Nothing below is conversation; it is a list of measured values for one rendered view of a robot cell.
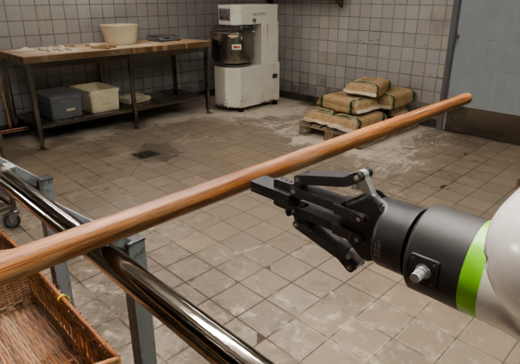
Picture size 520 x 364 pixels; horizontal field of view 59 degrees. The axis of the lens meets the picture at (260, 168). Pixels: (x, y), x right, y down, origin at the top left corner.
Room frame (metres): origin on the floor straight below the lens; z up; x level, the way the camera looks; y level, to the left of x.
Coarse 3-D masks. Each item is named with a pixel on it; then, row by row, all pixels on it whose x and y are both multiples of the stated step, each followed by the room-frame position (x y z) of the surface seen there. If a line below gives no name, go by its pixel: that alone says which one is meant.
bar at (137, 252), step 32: (0, 160) 1.12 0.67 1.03; (0, 192) 0.69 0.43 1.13; (32, 192) 0.59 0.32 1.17; (64, 224) 0.50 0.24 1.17; (96, 256) 0.43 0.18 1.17; (128, 256) 0.43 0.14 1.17; (64, 288) 1.18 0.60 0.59; (128, 288) 0.38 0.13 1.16; (160, 288) 0.37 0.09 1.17; (128, 320) 0.86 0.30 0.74; (160, 320) 0.34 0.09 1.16; (192, 320) 0.32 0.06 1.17; (224, 352) 0.29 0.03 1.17; (256, 352) 0.28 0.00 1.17
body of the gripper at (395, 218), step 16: (368, 192) 0.46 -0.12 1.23; (352, 208) 0.47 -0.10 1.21; (368, 208) 0.45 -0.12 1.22; (384, 208) 0.44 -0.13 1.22; (400, 208) 0.43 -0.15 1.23; (416, 208) 0.43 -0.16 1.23; (352, 224) 0.47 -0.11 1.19; (368, 224) 0.45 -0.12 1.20; (384, 224) 0.42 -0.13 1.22; (400, 224) 0.41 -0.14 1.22; (368, 240) 0.45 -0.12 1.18; (384, 240) 0.41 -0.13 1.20; (400, 240) 0.40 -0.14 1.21; (368, 256) 0.45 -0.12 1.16; (384, 256) 0.41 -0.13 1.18; (400, 256) 0.40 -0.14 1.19; (400, 272) 0.40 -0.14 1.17
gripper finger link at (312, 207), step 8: (288, 208) 0.52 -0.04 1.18; (296, 208) 0.52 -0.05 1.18; (304, 208) 0.52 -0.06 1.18; (312, 208) 0.52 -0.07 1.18; (320, 208) 0.52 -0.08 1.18; (296, 216) 0.52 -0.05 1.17; (304, 216) 0.51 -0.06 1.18; (312, 216) 0.50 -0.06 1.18; (320, 216) 0.50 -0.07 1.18; (328, 216) 0.50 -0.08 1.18; (336, 216) 0.50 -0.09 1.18; (320, 224) 0.50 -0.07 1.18; (328, 224) 0.49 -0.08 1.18; (336, 224) 0.48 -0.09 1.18; (336, 232) 0.47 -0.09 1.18; (344, 232) 0.47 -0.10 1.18; (352, 232) 0.46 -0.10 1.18; (352, 240) 0.45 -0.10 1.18; (360, 240) 0.45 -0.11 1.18
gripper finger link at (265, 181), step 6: (252, 180) 0.58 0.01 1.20; (258, 180) 0.58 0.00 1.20; (264, 180) 0.58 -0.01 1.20; (270, 180) 0.58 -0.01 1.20; (252, 186) 0.57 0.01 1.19; (258, 186) 0.56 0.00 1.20; (264, 186) 0.56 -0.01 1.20; (270, 186) 0.56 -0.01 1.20; (270, 192) 0.55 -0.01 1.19; (276, 192) 0.54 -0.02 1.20; (282, 192) 0.54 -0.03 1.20; (288, 192) 0.54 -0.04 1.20; (288, 198) 0.53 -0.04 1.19
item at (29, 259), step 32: (384, 128) 0.85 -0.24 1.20; (288, 160) 0.65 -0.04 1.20; (320, 160) 0.71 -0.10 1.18; (192, 192) 0.52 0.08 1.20; (224, 192) 0.55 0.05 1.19; (96, 224) 0.44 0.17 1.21; (128, 224) 0.45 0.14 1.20; (160, 224) 0.49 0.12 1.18; (0, 256) 0.37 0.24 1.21; (32, 256) 0.38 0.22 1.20; (64, 256) 0.40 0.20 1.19
